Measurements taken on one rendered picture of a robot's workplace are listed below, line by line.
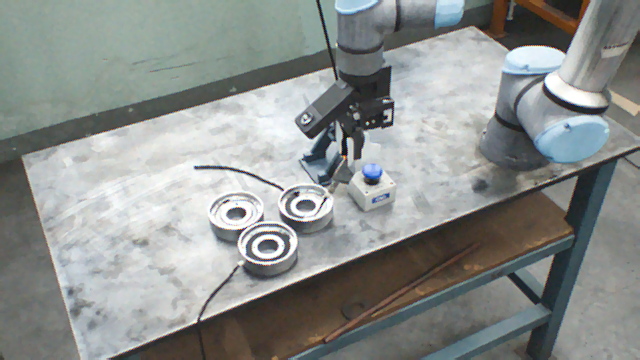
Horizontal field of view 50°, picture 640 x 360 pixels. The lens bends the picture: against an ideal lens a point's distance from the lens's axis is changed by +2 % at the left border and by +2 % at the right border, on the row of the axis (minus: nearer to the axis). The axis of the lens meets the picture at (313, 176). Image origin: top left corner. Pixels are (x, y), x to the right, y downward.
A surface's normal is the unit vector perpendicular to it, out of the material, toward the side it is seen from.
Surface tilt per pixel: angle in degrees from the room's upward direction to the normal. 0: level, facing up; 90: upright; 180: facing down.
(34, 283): 0
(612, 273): 0
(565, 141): 97
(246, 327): 0
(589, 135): 97
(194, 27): 90
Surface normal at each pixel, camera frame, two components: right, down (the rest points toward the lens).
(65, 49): 0.45, 0.57
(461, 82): -0.02, -0.76
